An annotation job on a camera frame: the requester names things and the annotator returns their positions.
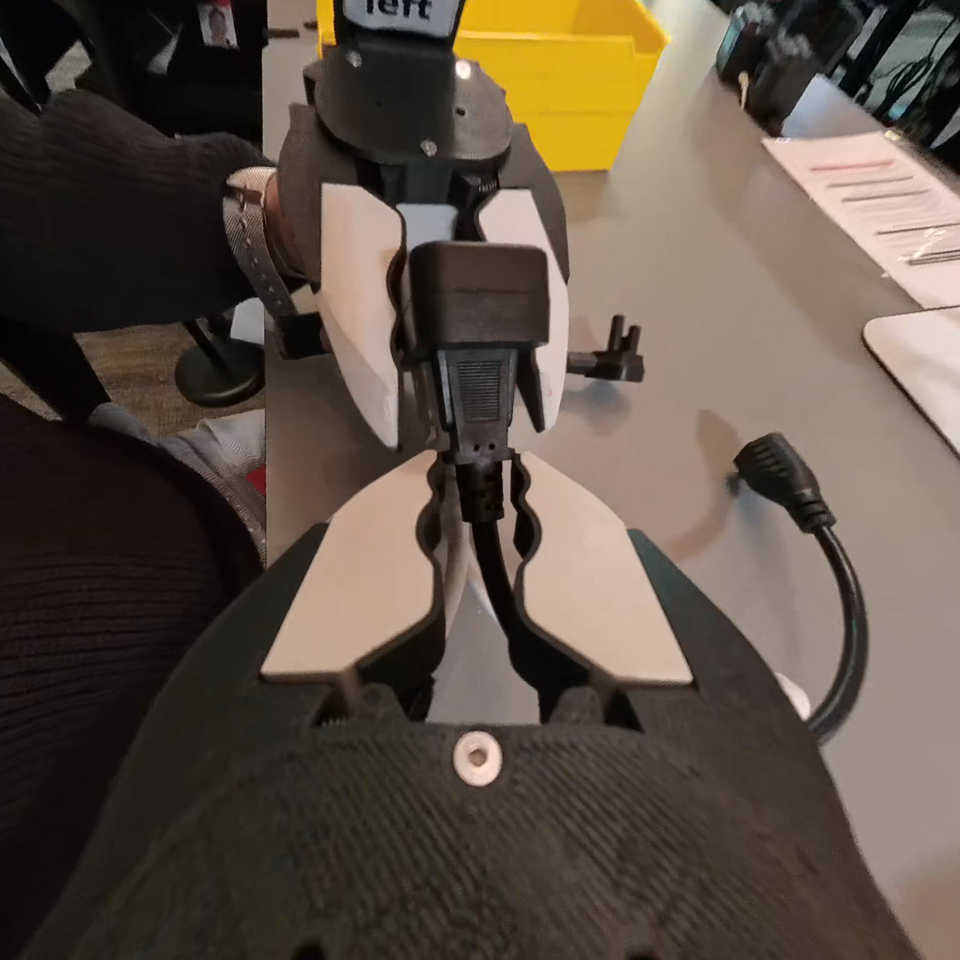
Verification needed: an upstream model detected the black socket block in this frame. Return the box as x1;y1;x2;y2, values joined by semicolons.
408;241;554;348

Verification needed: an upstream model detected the person's grey clothing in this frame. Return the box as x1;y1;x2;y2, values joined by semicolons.
88;403;269;560

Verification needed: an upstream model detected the grey desk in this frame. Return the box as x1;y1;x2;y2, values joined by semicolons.
261;0;960;960

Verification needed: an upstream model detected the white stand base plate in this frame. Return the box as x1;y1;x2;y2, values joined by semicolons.
861;304;960;460

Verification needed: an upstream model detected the printed paper sheet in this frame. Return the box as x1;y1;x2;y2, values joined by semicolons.
761;129;960;310

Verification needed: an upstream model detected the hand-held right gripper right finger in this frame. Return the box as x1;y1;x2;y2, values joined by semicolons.
511;451;695;687

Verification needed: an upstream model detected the yellow plastic bin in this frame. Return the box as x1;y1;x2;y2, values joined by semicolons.
315;0;672;175

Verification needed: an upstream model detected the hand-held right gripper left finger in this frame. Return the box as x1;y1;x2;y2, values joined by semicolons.
261;448;451;685

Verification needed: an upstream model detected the black three-prong plug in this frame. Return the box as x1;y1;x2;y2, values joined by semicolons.
566;313;646;385

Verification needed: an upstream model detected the person's left forearm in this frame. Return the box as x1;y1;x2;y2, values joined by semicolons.
0;88;280;336

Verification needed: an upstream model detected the person's left hand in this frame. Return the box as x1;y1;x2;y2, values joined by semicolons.
262;174;311;279

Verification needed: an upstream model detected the grey wristwatch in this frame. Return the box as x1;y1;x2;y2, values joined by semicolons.
222;166;300;322

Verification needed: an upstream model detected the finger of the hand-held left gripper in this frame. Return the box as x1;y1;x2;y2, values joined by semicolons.
476;187;571;435
318;181;412;451

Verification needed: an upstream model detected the black device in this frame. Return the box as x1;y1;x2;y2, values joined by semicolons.
712;0;834;136

